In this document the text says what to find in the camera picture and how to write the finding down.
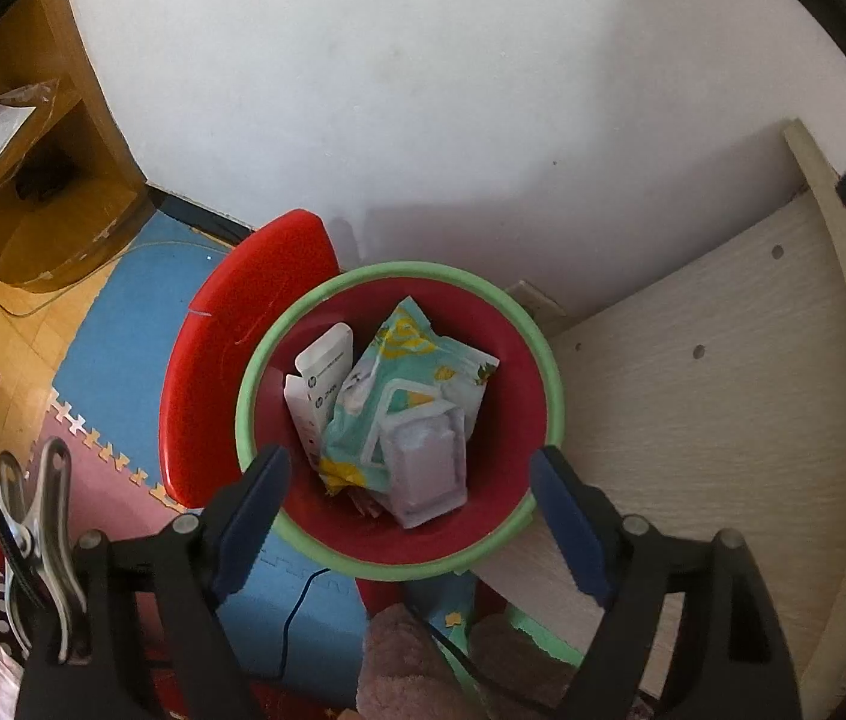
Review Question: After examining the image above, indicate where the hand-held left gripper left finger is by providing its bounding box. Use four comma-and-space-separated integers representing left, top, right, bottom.
14, 445, 292, 720

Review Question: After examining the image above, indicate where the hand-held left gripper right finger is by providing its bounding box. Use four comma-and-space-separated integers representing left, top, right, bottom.
530, 446, 803, 720

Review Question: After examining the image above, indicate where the white cardboard box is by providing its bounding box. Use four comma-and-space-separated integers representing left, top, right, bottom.
284, 322, 354, 467

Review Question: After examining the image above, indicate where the clear plastic tray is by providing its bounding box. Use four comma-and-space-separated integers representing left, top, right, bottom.
370, 381, 470, 531

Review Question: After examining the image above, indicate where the red bin with green rim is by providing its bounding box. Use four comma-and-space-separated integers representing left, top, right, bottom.
234, 261, 568, 584

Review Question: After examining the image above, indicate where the teal wet wipes packet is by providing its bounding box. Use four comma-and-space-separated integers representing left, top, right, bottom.
318, 296, 501, 497

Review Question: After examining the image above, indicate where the green foam floor mat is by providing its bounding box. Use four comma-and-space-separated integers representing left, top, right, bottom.
505, 604, 589, 672

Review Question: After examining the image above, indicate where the red plastic chair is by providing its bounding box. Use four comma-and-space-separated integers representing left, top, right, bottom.
159, 210, 469, 617

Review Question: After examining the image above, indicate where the pink foam floor mat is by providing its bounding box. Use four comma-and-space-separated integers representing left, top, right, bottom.
0, 300, 170, 563

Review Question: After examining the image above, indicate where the metal spring clip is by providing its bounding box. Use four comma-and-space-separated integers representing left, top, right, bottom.
0, 437, 92, 666

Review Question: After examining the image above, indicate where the blue foam floor mat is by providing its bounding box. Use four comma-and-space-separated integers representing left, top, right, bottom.
55, 206, 365, 691

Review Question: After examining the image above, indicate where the brown wooden cabinet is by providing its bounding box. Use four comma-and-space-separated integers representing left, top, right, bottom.
0, 0, 152, 295

